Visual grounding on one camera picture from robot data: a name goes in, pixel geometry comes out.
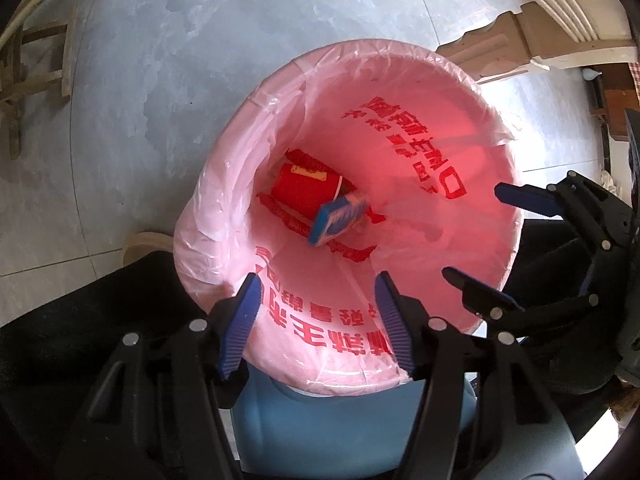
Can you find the wooden chair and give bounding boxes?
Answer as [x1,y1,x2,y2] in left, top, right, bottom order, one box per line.
[0,5,76,161]

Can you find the cream moulded furniture edge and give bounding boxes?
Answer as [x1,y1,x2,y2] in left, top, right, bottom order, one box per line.
[0,0,98,46]

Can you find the cream coffee table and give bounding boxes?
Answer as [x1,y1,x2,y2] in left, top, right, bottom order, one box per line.
[435,0,640,86]

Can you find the person's black trousers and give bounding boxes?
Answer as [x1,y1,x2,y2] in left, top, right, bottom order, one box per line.
[0,220,626,480]

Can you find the small blue white box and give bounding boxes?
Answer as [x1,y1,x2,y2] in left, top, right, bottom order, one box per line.
[307,192,368,247]

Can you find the light blue bin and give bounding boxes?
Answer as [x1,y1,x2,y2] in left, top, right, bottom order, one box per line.
[220,365,586,480]

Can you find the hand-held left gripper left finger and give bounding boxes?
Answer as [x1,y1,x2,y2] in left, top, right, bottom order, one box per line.
[65,272,263,480]

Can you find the red box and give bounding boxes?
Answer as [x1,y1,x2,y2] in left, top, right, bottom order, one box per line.
[270,149,351,221]

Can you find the dark wooden furniture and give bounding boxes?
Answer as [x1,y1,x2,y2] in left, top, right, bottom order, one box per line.
[590,60,640,143]

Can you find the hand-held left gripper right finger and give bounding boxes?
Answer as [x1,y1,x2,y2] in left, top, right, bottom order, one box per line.
[374,271,566,480]

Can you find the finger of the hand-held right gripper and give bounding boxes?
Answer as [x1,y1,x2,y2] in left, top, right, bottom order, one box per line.
[442,266,601,346]
[494,170,633,281]

